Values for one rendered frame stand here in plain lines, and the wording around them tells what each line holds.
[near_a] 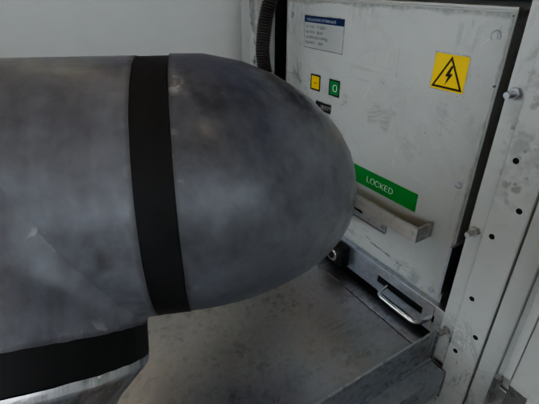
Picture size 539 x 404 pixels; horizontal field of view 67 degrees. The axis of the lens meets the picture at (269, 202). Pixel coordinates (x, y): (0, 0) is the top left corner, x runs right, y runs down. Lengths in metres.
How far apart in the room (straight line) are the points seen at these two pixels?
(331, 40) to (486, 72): 0.32
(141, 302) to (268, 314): 0.67
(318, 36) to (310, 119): 0.70
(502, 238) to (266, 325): 0.43
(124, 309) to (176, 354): 0.61
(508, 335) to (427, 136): 0.31
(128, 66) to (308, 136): 0.07
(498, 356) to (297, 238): 0.57
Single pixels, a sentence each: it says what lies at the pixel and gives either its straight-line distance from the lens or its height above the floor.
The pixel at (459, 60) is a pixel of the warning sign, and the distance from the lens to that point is 0.65.
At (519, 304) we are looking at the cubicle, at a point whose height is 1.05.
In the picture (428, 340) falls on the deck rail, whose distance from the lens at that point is 0.75.
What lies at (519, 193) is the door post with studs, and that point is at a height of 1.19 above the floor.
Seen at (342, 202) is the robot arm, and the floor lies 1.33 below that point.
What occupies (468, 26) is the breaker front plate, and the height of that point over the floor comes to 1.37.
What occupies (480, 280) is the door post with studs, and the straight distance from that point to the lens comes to 0.66.
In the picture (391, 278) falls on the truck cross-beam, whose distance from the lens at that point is 0.83.
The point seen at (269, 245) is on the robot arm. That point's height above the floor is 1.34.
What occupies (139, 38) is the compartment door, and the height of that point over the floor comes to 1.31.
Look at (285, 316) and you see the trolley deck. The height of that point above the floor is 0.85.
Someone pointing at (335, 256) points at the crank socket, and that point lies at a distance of 0.90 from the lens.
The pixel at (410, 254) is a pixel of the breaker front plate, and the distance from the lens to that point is 0.79.
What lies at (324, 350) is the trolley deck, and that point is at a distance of 0.77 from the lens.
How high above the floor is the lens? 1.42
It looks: 29 degrees down
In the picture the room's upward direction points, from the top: straight up
